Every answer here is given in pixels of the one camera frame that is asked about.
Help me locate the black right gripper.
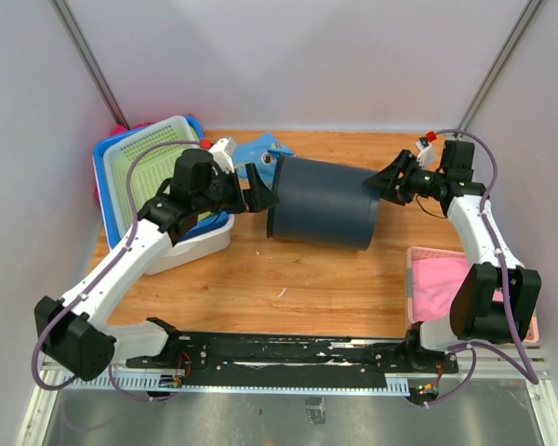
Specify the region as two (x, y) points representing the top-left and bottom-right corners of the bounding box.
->
(364, 150), (445, 205)

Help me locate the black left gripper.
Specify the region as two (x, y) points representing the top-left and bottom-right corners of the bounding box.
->
(194, 163), (279, 214)

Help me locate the large dark blue cylindrical container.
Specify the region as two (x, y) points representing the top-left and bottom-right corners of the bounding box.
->
(267, 156), (380, 251)

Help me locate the white perforated plastic basket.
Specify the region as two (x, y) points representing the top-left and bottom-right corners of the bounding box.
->
(103, 115), (198, 231)

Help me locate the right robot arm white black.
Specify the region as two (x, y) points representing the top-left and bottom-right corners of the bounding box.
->
(364, 129), (541, 383)

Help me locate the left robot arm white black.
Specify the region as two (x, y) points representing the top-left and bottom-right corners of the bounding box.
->
(31, 149), (279, 388)

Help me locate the blue printed cloth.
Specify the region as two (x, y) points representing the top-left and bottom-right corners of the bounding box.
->
(232, 133), (296, 186)

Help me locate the green plastic basin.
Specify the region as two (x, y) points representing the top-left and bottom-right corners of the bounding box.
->
(197, 212), (228, 227)

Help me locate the pink perforated basket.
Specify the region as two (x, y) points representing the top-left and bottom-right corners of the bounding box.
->
(404, 245), (540, 345)

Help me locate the white plastic tub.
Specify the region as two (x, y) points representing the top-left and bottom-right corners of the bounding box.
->
(145, 213), (234, 275)

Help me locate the pink towel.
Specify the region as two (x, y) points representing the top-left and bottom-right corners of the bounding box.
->
(412, 257), (470, 321)

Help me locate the blue plastic bin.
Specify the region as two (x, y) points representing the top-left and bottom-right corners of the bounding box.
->
(92, 114), (205, 247)

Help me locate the magenta object behind bins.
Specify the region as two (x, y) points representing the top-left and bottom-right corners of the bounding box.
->
(93, 122), (153, 203)

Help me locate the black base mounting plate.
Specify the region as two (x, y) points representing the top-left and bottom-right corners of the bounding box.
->
(126, 332), (458, 394)

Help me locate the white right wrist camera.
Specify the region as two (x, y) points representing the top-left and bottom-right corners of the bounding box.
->
(416, 137), (437, 169)

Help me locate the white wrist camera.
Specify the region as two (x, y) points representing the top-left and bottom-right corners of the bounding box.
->
(416, 137), (437, 169)
(209, 138), (237, 173)

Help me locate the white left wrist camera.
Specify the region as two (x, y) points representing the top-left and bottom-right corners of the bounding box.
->
(209, 138), (237, 173)

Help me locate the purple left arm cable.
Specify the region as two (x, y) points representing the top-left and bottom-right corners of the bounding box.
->
(31, 137), (213, 400)

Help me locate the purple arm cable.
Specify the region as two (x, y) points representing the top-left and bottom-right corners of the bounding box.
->
(418, 129), (540, 410)
(31, 137), (213, 400)

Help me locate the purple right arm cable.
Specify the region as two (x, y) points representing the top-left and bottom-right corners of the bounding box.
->
(418, 129), (540, 410)

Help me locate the white slotted cable duct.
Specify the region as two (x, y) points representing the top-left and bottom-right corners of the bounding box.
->
(58, 371), (410, 397)

